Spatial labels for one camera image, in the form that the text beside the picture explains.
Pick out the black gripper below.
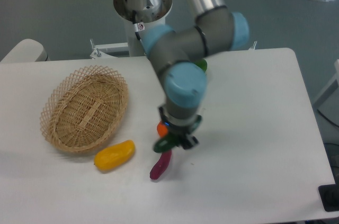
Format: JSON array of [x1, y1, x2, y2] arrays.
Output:
[[158, 106, 202, 149]]

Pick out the green cucumber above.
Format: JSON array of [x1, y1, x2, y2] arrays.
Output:
[[153, 115, 203, 154]]

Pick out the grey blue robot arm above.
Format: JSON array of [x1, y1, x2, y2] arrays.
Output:
[[113, 0, 249, 153]]

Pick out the woven wicker basket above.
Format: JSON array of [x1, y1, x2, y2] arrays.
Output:
[[40, 65, 129, 154]]

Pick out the orange tangerine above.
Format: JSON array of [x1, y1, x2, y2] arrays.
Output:
[[156, 121, 168, 138]]

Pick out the purple sweet potato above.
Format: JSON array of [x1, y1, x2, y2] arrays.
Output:
[[149, 150, 172, 180]]

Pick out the yellow mango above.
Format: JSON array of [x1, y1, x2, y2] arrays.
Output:
[[94, 140, 136, 172]]

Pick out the green bok choy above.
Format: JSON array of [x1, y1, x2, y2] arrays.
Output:
[[194, 59, 208, 73]]

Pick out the white furniture at right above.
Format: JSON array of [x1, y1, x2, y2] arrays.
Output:
[[312, 59, 339, 119]]

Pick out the black device at table edge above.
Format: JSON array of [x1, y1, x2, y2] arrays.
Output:
[[318, 184, 338, 212]]

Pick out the white chair back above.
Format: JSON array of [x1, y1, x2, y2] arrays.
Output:
[[1, 39, 50, 64]]

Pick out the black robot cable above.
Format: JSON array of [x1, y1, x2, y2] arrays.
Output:
[[131, 10, 145, 44]]

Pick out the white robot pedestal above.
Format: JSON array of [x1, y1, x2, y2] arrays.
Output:
[[89, 0, 173, 60]]

